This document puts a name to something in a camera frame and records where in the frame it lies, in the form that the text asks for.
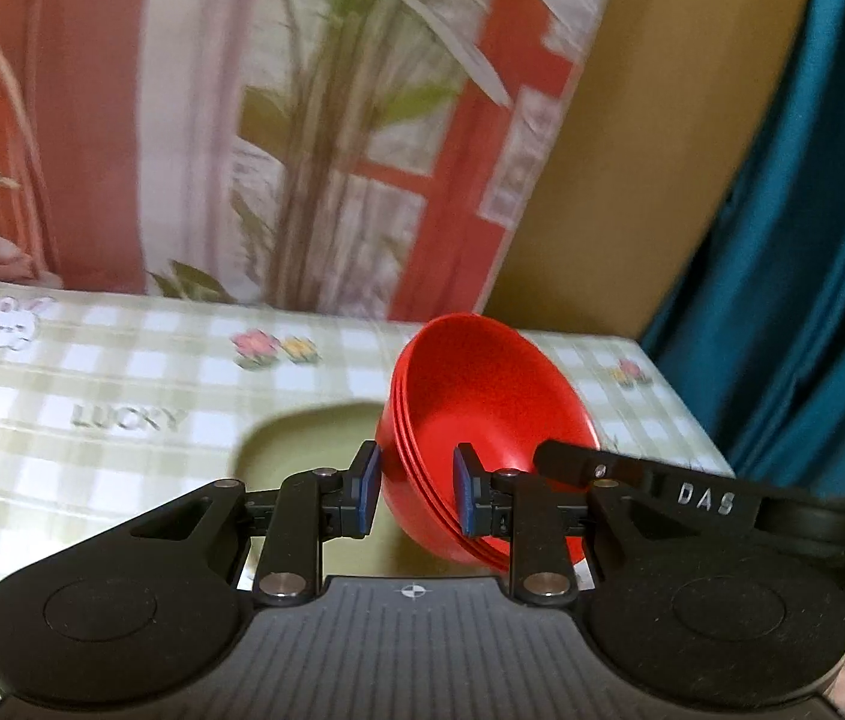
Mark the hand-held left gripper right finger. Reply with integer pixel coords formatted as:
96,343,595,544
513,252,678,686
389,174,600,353
453,442,701,607

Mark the red plastic bowl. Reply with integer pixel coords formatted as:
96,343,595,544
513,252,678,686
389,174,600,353
385,382,544,572
373,420,502,571
394,313,604,572

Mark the teal curtain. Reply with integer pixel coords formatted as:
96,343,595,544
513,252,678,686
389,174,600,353
639,0,845,500

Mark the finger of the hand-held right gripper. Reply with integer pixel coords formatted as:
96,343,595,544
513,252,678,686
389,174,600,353
534,438,767,537

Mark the green square plate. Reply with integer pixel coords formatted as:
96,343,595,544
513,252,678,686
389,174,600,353
231,401,439,580

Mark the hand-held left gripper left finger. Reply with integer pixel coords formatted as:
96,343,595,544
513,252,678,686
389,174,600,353
130,440,383,607

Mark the printed wall backdrop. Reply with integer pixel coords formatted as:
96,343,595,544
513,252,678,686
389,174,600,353
0,0,625,325

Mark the green checkered tablecloth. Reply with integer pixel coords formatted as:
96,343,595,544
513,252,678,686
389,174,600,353
0,274,736,720

